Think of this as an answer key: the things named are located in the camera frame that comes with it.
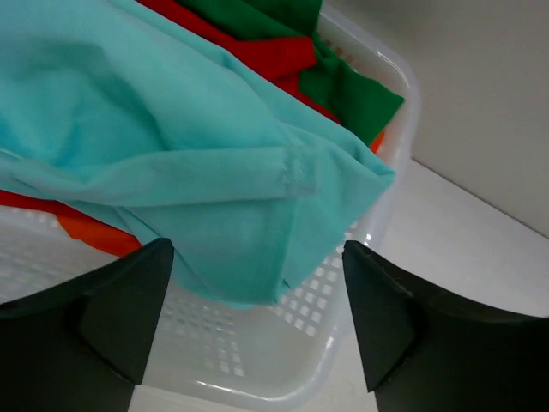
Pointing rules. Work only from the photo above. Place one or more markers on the green t shirt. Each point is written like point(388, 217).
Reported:
point(361, 104)

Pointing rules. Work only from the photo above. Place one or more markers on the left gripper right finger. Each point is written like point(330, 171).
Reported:
point(424, 348)

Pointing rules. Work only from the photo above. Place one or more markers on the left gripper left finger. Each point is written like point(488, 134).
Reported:
point(84, 344)

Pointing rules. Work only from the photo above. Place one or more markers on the red t shirt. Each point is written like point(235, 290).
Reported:
point(266, 56)

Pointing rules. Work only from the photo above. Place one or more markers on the teal t shirt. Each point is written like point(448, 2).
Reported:
point(254, 253)

